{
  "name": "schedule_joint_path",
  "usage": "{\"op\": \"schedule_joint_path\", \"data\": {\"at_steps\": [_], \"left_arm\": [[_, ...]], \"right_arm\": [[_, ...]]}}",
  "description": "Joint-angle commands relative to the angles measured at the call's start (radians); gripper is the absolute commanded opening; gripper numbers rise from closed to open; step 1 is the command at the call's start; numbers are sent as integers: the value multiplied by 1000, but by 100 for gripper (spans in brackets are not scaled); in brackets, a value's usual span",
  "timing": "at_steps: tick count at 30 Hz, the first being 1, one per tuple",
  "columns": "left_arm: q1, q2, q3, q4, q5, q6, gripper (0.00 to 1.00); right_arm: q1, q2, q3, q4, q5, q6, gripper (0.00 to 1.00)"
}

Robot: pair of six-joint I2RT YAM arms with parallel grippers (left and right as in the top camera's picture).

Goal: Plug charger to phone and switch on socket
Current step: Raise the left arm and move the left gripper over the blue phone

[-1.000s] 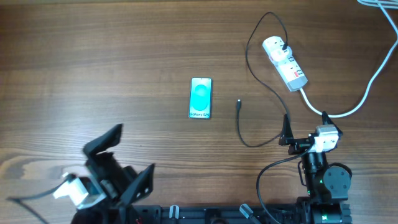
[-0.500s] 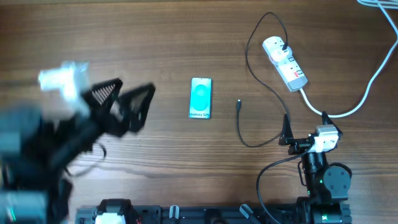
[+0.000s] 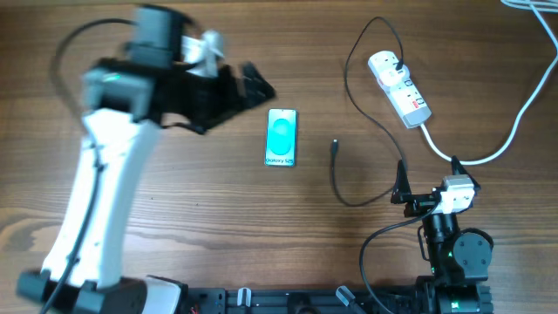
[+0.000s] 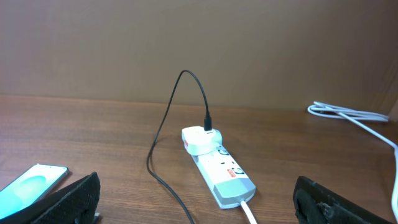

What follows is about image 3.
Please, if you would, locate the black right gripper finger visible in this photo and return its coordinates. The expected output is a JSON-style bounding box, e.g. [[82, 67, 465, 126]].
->
[[451, 155, 481, 191], [391, 160, 412, 197]]

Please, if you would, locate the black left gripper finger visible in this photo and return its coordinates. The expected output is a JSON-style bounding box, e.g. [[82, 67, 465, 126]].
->
[[235, 85, 276, 110], [241, 62, 266, 87]]

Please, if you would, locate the turquoise screen smartphone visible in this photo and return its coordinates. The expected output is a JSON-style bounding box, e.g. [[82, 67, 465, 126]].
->
[[264, 109, 297, 167]]

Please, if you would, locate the black usb charging cable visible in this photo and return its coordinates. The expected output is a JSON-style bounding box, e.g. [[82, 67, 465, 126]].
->
[[330, 16, 409, 208]]

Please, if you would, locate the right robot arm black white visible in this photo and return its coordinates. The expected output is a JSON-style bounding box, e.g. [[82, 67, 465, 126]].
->
[[391, 156, 494, 314]]

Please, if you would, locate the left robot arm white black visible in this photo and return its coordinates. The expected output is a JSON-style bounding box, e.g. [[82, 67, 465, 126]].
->
[[16, 4, 276, 313]]

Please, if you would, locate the white usb charger plug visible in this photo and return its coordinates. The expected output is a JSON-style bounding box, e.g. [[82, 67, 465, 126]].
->
[[378, 65, 410, 91]]

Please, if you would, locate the white power strip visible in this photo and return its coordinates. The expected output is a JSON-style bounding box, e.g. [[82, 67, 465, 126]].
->
[[368, 51, 432, 129]]

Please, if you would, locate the white power strip cord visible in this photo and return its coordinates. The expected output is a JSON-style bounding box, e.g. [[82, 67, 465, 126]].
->
[[419, 0, 558, 167]]

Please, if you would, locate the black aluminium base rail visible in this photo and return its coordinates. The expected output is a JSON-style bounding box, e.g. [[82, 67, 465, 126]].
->
[[174, 285, 493, 314]]

